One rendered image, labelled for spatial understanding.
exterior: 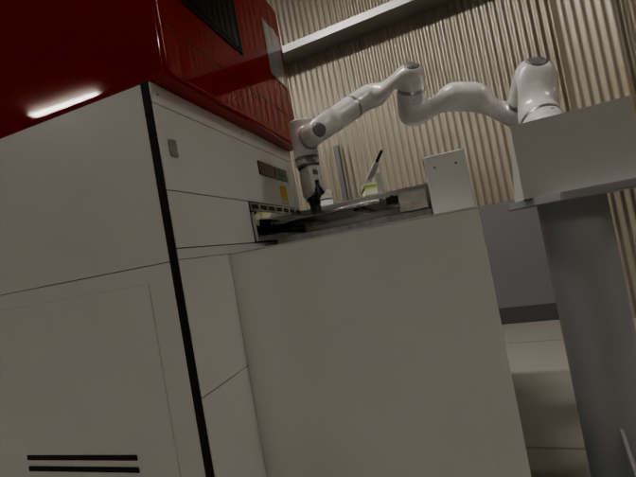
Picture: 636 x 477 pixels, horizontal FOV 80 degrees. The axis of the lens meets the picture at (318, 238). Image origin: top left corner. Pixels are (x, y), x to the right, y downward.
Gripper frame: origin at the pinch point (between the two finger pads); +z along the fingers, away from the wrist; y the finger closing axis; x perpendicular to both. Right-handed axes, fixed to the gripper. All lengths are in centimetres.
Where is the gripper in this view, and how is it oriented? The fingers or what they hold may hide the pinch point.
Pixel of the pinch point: (316, 211)
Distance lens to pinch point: 129.9
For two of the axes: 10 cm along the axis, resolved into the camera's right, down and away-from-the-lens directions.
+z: 1.8, 9.8, -0.3
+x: -9.1, 1.5, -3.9
